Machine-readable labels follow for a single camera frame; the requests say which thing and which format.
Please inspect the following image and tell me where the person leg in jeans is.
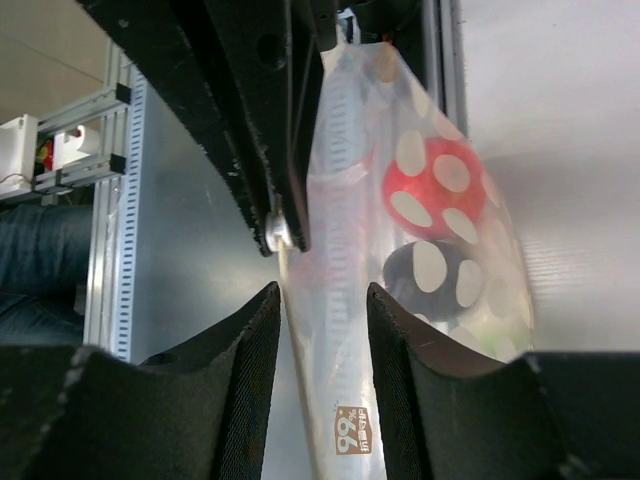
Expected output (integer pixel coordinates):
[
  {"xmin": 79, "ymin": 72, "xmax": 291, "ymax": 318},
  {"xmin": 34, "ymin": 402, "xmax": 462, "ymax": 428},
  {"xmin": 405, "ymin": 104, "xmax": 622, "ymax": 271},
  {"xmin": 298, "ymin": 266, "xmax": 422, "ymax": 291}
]
[{"xmin": 1, "ymin": 204, "xmax": 93, "ymax": 346}]

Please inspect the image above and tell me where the white slotted cable duct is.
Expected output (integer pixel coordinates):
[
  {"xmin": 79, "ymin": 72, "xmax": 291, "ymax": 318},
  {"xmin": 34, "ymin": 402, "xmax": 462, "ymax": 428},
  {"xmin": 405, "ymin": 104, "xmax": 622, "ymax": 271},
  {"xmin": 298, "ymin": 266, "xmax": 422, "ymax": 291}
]
[{"xmin": 111, "ymin": 67, "xmax": 148, "ymax": 362}]

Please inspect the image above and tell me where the clear zip top bag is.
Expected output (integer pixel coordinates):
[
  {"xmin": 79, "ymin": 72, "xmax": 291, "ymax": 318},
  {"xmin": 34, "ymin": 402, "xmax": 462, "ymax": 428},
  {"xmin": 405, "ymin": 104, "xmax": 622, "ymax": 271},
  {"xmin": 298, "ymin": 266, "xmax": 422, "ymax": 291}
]
[{"xmin": 279, "ymin": 42, "xmax": 534, "ymax": 479}]

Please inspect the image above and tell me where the white daikon radish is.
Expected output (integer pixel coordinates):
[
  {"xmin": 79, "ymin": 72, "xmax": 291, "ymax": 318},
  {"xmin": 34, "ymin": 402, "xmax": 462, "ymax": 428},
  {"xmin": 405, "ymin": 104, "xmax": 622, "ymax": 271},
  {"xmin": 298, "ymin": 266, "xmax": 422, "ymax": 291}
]
[{"xmin": 449, "ymin": 301, "xmax": 532, "ymax": 363}]

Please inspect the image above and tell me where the red tomato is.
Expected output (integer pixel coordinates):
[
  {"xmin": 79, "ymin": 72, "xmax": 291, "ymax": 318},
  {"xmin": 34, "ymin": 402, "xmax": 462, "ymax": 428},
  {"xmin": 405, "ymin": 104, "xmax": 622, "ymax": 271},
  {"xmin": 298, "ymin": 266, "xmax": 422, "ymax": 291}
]
[{"xmin": 382, "ymin": 131, "xmax": 487, "ymax": 245}]

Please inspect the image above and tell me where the white box on shelf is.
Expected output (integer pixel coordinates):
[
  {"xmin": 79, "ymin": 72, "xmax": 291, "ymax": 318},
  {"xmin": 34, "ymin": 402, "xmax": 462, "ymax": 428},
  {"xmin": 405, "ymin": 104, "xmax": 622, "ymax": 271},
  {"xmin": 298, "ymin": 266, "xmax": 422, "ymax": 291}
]
[{"xmin": 1, "ymin": 114, "xmax": 38, "ymax": 200}]

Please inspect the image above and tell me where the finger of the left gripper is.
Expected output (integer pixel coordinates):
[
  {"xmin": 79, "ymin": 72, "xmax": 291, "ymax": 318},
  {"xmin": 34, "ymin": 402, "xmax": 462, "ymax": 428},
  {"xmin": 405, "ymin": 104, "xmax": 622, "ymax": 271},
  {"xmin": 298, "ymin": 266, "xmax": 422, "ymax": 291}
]
[
  {"xmin": 77, "ymin": 0, "xmax": 291, "ymax": 259},
  {"xmin": 284, "ymin": 1, "xmax": 337, "ymax": 252}
]

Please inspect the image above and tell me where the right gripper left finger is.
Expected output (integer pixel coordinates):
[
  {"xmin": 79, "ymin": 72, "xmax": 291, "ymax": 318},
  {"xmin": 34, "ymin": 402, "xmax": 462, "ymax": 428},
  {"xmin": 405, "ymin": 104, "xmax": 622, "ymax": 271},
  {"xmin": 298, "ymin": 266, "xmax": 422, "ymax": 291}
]
[{"xmin": 1, "ymin": 283, "xmax": 281, "ymax": 479}]

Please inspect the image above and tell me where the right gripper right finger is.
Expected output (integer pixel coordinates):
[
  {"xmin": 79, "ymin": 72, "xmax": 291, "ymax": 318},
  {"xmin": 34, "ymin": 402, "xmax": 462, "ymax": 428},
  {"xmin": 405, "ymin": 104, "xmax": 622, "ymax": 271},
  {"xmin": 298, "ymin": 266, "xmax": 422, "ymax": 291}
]
[{"xmin": 367, "ymin": 284, "xmax": 639, "ymax": 479}]

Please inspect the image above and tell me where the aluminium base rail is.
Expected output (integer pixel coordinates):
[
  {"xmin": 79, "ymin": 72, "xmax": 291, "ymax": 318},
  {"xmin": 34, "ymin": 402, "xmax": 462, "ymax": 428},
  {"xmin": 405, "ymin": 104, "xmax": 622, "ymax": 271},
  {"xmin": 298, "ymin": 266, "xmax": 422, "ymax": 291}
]
[{"xmin": 422, "ymin": 0, "xmax": 468, "ymax": 135}]

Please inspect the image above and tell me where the black round food item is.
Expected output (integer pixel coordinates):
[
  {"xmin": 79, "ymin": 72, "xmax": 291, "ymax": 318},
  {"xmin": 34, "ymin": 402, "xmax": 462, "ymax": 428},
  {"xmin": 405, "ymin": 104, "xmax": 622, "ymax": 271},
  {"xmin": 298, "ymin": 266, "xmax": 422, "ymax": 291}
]
[{"xmin": 383, "ymin": 240, "xmax": 485, "ymax": 322}]

